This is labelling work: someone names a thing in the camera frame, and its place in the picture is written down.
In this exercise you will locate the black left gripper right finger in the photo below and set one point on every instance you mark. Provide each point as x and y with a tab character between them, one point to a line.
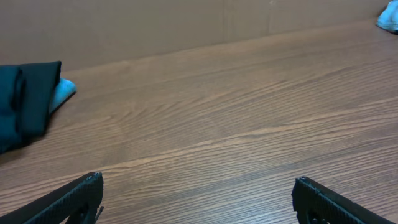
317	204

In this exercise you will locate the folded light blue garment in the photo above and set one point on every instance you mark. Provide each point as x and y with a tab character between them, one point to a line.
63	91

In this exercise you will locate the light blue denim shorts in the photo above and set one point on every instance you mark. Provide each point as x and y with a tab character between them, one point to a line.
388	18

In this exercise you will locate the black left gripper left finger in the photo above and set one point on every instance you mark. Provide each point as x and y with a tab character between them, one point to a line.
78	202

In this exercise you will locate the folded dark navy garment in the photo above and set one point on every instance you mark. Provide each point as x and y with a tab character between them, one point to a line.
26	94

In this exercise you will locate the brown cardboard wall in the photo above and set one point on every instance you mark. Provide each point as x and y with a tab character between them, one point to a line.
84	33

